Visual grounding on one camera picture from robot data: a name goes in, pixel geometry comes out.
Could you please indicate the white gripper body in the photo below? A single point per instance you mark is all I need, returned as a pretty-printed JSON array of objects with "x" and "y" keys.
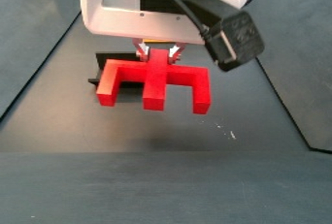
[{"x": 126, "y": 18}]

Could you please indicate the red cross-shaped block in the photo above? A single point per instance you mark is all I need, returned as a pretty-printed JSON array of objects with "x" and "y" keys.
[{"x": 156, "y": 74}]

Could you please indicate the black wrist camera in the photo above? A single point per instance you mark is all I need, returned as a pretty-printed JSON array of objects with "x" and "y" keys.
[{"x": 227, "y": 29}]

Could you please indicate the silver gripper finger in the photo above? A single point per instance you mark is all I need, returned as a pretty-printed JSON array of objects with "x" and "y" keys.
[
  {"x": 143, "y": 49},
  {"x": 176, "y": 51}
]

